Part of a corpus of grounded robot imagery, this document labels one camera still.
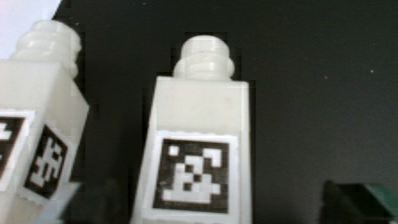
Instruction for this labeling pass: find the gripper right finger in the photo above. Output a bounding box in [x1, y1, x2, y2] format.
[317, 181, 398, 224]

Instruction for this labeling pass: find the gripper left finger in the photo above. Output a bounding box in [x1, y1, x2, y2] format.
[60, 180, 122, 224]

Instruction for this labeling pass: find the white table leg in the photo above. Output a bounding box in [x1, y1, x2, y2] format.
[0, 21, 88, 224]
[129, 35, 251, 224]

